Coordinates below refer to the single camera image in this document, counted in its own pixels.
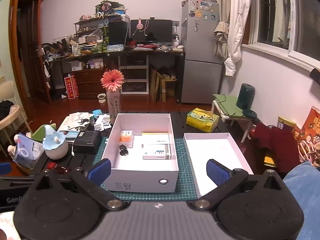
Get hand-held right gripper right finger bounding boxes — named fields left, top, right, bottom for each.
left=188, top=159, right=293, bottom=210

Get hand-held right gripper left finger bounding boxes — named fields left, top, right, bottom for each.
left=25, top=158, right=128, bottom=211

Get white cardboard box lid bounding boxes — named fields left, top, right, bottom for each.
left=183, top=133, right=254, bottom=198

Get dark red cosmetic bottle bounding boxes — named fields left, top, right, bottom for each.
left=47, top=162, right=72, bottom=175

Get white cardboard shoe box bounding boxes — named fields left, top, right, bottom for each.
left=101, top=113, right=180, bottom=193

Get black slatted desktop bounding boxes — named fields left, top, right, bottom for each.
left=30, top=111, right=254, bottom=203

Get beige plush toy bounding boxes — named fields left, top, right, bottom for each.
left=7, top=135, right=19, bottom=158

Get blue printed pouch packet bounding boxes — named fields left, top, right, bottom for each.
left=14, top=133, right=45, bottom=168

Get green cutting mat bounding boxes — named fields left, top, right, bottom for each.
left=93, top=138, right=200, bottom=201

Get black product box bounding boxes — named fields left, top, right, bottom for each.
left=72, top=130, right=102, bottom=154

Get orange and white medicine box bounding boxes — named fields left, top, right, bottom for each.
left=120, top=131, right=134, bottom=148

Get cream high chair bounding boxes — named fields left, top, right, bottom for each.
left=0, top=80, right=29, bottom=153

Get blue picture postcard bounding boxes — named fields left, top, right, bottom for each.
left=62, top=131, right=81, bottom=141

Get green plastic tray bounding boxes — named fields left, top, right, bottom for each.
left=31, top=124, right=57, bottom=142

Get blue mountain-shaped white lamp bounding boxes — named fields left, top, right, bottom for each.
left=42, top=124, right=68, bottom=160

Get yellow packet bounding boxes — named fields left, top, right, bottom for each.
left=264, top=156, right=277, bottom=168

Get yellow panda tissue box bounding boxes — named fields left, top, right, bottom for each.
left=186, top=108, right=220, bottom=133

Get horse painting paper prints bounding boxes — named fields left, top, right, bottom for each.
left=57, top=112, right=94, bottom=132

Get black cloth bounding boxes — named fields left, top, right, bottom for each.
left=0, top=100, right=14, bottom=120

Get white medicine box blue logo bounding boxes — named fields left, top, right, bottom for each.
left=143, top=144, right=175, bottom=160

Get white medicine box yellow strip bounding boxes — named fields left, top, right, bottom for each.
left=142, top=132, right=173, bottom=145

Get dark red cloth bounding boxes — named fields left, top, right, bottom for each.
left=254, top=122, right=300, bottom=173

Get pink tea bottle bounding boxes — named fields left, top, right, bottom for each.
left=106, top=90, right=122, bottom=120

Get small green folding table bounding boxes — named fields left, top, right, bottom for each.
left=212, top=94, right=253, bottom=143

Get dark green cylinder appliance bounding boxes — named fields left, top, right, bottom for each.
left=237, top=83, right=257, bottom=118

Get yellow and purple snack bag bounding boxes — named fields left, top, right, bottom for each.
left=277, top=116, right=297, bottom=130

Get red sign boards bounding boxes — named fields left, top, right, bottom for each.
left=64, top=75, right=79, bottom=99

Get brown wooden drawer cabinet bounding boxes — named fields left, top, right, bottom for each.
left=72, top=67, right=110, bottom=100

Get person's right leg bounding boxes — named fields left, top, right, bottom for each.
left=282, top=161, right=320, bottom=240

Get orange gerbera flower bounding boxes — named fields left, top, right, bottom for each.
left=100, top=69, right=124, bottom=92

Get silver refrigerator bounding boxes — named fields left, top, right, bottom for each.
left=180, top=0, right=223, bottom=105

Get orange cartoon printed bag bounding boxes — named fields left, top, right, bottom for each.
left=296, top=106, right=320, bottom=165

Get flat cardboard boxes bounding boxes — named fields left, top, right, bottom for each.
left=149, top=65, right=177, bottom=103

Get open white carton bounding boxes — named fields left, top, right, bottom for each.
left=67, top=60, right=87, bottom=71

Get black computer desk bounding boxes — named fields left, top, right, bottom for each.
left=49, top=47, right=186, bottom=103

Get brown wooden door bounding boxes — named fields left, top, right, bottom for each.
left=9, top=0, right=60, bottom=105

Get beige hanging jacket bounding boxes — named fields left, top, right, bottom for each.
left=213, top=21, right=230, bottom=58

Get black shelf rack with figurines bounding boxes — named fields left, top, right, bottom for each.
left=74, top=15, right=130, bottom=38

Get black computer monitor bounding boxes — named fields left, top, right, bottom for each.
left=130, top=19, right=173, bottom=43

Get white curtain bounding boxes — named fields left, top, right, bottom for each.
left=212, top=0, right=250, bottom=63

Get window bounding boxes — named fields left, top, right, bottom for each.
left=247, top=0, right=320, bottom=60

